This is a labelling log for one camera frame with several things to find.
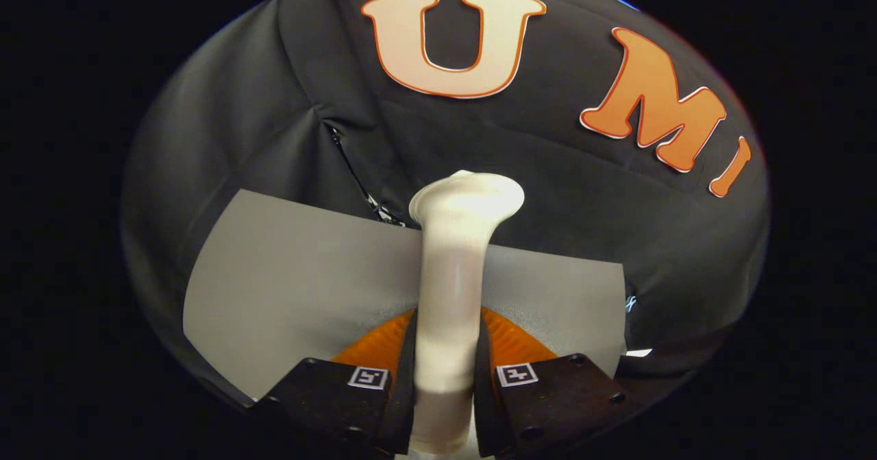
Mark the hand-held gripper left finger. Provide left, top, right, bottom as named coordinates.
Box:
left=250, top=307, right=419, bottom=460

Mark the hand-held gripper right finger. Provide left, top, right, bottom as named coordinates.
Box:
left=474, top=306, right=628, bottom=459

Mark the white garment steamer head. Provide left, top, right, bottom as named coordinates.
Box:
left=409, top=170, right=526, bottom=455

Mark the grey drawer cabinet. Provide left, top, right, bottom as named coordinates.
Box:
left=183, top=189, right=628, bottom=402

